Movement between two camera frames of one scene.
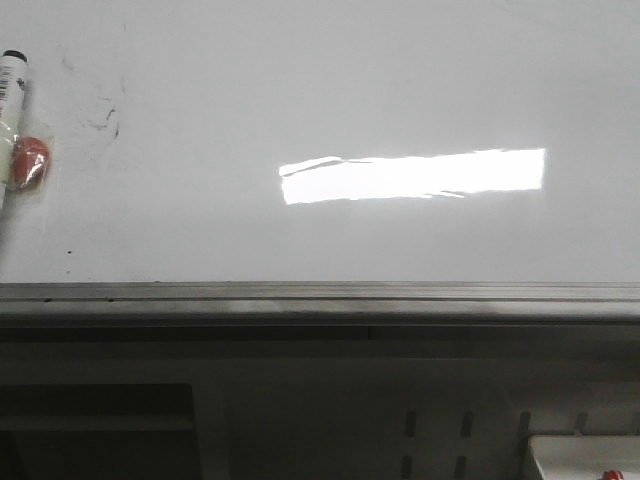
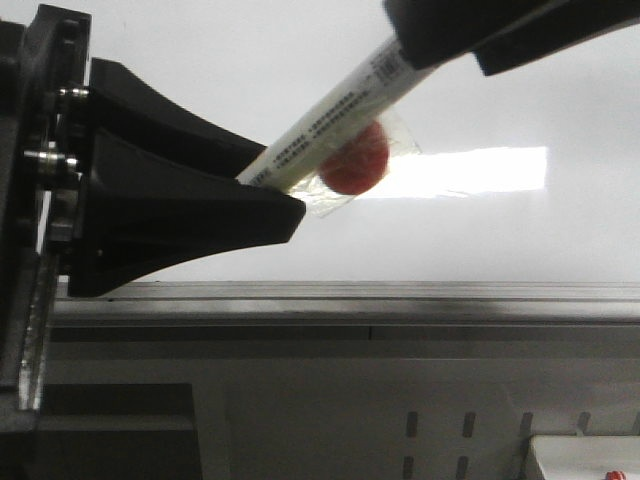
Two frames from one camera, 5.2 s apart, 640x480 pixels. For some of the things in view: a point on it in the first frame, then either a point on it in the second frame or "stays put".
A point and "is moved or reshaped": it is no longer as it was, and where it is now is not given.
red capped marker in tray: x=613 y=475 stays put
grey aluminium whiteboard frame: x=320 y=313 stays put
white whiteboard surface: x=327 y=141 stays put
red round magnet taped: x=30 y=163 is moved or reshaped
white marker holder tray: x=586 y=456 stays put
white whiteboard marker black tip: x=13 y=65 is moved or reshaped
